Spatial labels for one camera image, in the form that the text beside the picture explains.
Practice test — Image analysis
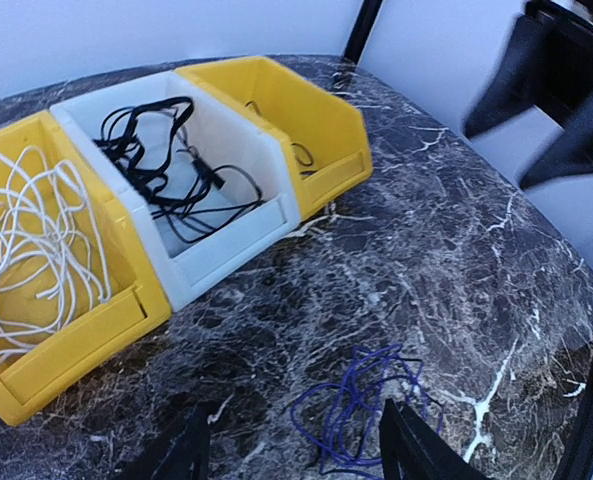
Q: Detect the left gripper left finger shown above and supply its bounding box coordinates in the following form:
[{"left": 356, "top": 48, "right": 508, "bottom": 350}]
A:
[{"left": 125, "top": 406, "right": 210, "bottom": 479}]

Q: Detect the blue white thin cable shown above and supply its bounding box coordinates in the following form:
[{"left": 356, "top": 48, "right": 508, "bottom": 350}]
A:
[{"left": 289, "top": 343, "right": 445, "bottom": 474}]

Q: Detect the yellow bin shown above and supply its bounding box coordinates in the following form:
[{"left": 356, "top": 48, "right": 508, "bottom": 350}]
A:
[
  {"left": 0, "top": 112, "right": 172, "bottom": 426},
  {"left": 175, "top": 56, "right": 373, "bottom": 221}
]

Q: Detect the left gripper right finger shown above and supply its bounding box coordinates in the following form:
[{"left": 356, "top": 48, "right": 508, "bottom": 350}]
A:
[{"left": 379, "top": 399, "right": 481, "bottom": 480}]

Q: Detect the black thin cable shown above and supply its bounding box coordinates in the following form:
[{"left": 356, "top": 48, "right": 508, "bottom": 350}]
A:
[{"left": 150, "top": 144, "right": 265, "bottom": 246}]

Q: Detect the thick white cable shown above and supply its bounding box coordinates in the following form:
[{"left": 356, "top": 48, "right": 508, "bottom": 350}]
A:
[{"left": 0, "top": 199, "right": 112, "bottom": 366}]

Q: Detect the right black frame post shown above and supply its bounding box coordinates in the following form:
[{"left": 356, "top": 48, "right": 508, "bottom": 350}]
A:
[{"left": 342, "top": 0, "right": 383, "bottom": 64}]

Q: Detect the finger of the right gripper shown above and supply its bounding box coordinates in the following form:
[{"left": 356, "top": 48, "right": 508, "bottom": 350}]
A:
[
  {"left": 519, "top": 96, "right": 593, "bottom": 190},
  {"left": 463, "top": 15, "right": 555, "bottom": 139}
]

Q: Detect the white bin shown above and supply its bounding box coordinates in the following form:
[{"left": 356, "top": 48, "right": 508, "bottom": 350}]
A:
[{"left": 50, "top": 71, "right": 300, "bottom": 310}]

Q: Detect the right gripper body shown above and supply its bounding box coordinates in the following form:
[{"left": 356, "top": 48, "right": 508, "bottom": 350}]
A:
[{"left": 524, "top": 1, "right": 593, "bottom": 129}]

